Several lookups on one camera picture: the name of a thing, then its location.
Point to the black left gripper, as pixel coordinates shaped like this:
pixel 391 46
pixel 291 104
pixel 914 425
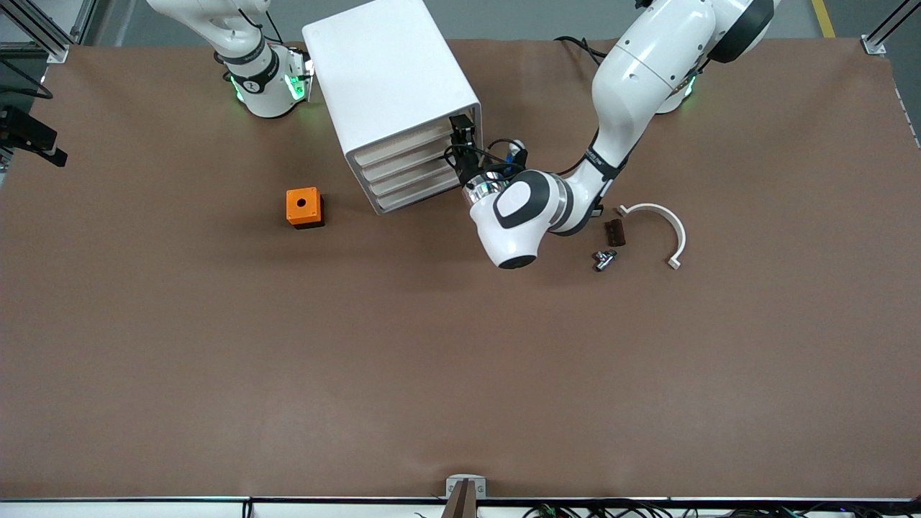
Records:
pixel 468 167

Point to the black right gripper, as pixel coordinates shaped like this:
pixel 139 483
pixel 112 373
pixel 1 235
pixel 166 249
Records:
pixel 20 126

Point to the white plastic drawer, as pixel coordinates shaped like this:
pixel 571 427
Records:
pixel 404 162
pixel 406 180
pixel 409 198
pixel 403 144

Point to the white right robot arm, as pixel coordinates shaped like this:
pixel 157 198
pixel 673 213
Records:
pixel 262 86

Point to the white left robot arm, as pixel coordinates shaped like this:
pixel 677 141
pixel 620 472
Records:
pixel 633 79

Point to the white drawer cabinet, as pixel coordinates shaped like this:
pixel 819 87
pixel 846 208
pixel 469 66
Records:
pixel 381 65

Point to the brown terminal block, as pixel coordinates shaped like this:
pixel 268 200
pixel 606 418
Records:
pixel 615 232

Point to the small metal fitting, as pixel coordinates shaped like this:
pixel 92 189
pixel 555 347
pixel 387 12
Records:
pixel 603 260

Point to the brown table cover sheet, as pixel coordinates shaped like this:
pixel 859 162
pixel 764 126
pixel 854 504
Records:
pixel 432 360

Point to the aluminium frame post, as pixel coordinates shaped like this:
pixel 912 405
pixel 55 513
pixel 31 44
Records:
pixel 57 52
pixel 873 44

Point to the orange button enclosure box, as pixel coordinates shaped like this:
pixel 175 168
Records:
pixel 293 212

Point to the white curved plastic bracket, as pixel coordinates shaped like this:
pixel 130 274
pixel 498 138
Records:
pixel 678 234

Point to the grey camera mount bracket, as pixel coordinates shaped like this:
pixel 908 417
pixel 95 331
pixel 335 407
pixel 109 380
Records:
pixel 465 496

